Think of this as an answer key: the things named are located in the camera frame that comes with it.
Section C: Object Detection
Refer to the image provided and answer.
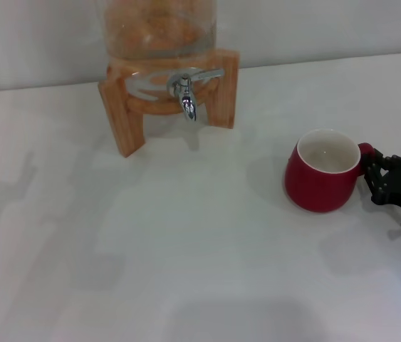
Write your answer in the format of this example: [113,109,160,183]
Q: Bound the red ceramic cup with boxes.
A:
[283,128,376,214]

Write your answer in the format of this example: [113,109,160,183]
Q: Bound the chrome faucet with lever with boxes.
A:
[166,68,226,123]

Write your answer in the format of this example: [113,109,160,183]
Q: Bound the glass beverage dispenser jar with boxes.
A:
[103,0,219,108]

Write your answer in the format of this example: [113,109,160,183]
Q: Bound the wooden dispenser stand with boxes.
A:
[97,48,240,158]

